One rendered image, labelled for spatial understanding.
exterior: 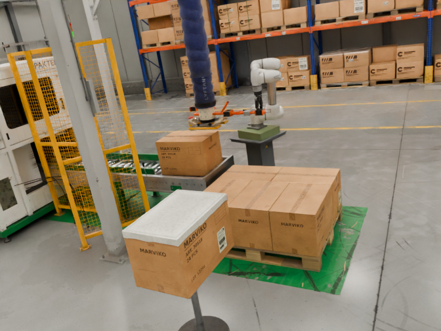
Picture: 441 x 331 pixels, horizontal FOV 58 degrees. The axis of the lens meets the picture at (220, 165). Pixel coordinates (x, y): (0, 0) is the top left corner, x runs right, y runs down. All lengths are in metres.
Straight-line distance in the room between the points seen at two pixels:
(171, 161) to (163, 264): 2.23
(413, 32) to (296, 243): 9.27
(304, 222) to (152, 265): 1.42
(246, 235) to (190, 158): 1.16
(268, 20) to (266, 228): 8.42
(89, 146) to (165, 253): 1.78
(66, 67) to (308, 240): 2.51
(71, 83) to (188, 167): 1.51
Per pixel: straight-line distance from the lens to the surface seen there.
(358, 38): 12.20
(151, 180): 4.57
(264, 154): 4.84
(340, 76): 11.00
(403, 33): 12.10
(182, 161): 4.42
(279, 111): 4.75
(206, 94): 4.15
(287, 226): 3.46
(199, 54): 4.08
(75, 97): 3.78
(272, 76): 3.92
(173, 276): 2.43
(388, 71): 10.92
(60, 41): 3.76
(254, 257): 3.76
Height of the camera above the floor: 2.11
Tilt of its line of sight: 20 degrees down
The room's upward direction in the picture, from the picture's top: 9 degrees counter-clockwise
